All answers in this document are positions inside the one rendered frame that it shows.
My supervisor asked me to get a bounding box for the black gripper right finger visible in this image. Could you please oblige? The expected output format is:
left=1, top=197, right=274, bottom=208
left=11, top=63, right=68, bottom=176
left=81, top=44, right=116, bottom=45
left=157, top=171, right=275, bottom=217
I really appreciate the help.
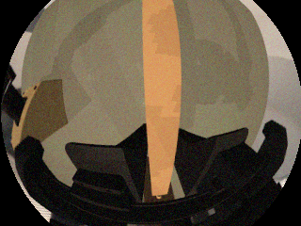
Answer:
left=174, top=128, right=248, bottom=197

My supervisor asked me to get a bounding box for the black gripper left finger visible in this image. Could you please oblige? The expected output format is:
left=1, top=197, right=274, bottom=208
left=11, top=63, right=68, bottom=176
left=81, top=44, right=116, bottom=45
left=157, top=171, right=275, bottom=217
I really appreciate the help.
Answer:
left=65, top=123, right=148, bottom=203

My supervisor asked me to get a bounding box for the long brown wooden rail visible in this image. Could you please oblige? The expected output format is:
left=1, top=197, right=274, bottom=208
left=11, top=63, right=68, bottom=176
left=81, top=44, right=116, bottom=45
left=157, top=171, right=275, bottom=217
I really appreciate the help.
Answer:
left=142, top=0, right=182, bottom=196

